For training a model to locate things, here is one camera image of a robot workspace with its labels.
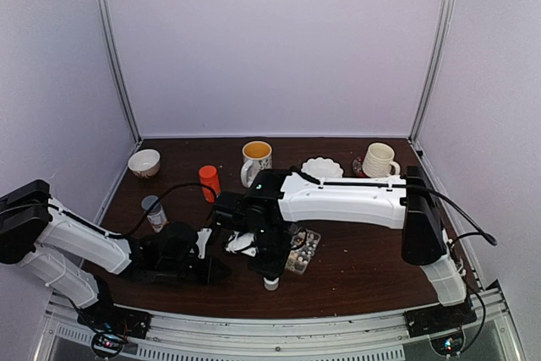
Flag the white ribbed cup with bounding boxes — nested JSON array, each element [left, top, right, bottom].
[[362, 142, 401, 178]]

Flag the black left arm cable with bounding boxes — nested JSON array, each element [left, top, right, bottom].
[[101, 183, 219, 239]]

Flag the orange pill bottle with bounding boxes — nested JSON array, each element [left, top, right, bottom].
[[199, 165, 221, 204]]

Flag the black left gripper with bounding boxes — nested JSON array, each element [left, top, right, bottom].
[[159, 254, 230, 286]]

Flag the white pills in organizer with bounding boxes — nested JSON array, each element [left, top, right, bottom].
[[289, 230, 319, 267]]

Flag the aluminium frame post left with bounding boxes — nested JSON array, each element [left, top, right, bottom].
[[96, 0, 142, 145]]

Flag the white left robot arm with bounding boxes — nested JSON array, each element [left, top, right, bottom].
[[1, 179, 231, 331]]

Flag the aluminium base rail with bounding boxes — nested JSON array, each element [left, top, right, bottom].
[[30, 289, 526, 360]]

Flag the red saucer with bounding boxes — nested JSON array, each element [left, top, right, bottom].
[[352, 156, 366, 178]]

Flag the aluminium frame post right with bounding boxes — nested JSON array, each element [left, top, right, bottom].
[[408, 0, 456, 145]]

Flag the clear plastic pill organizer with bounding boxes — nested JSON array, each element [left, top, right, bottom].
[[284, 226, 323, 276]]

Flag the white scalloped dish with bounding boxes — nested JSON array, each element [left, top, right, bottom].
[[301, 156, 344, 178]]

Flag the yellow-lined patterned mug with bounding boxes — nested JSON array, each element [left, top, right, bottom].
[[240, 140, 272, 188]]

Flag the grey-capped orange label bottle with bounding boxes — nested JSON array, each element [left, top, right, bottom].
[[141, 195, 168, 233]]

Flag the white ceramic bowl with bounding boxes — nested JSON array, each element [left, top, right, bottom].
[[128, 149, 161, 179]]

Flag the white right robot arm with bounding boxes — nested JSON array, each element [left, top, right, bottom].
[[212, 168, 467, 329]]

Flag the aluminium frame post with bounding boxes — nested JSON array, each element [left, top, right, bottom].
[[408, 0, 456, 145], [96, 0, 142, 145]]

